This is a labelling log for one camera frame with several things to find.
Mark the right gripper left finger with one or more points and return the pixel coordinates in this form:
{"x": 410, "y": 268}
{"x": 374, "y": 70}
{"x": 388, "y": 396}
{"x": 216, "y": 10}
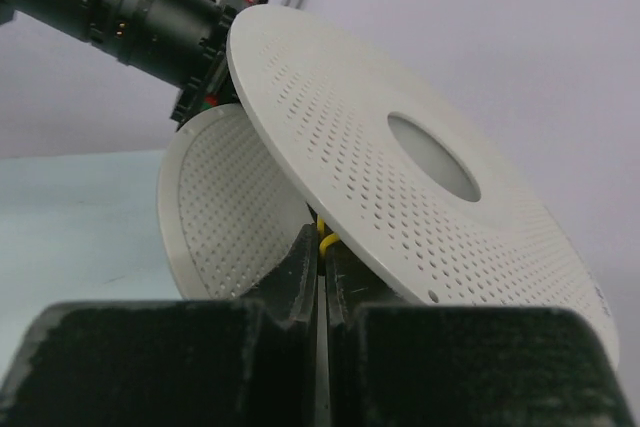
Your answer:
{"x": 248, "y": 361}

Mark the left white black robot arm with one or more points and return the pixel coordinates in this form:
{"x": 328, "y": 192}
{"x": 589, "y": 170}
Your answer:
{"x": 181, "y": 42}

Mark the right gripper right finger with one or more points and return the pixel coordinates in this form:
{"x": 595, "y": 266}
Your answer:
{"x": 392, "y": 363}

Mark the white plastic spool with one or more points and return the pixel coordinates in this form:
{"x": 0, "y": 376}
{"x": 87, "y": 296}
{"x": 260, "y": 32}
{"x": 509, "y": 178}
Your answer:
{"x": 328, "y": 126}

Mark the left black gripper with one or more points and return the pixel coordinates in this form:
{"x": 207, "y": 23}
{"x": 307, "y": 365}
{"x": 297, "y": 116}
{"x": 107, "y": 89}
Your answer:
{"x": 212, "y": 86}

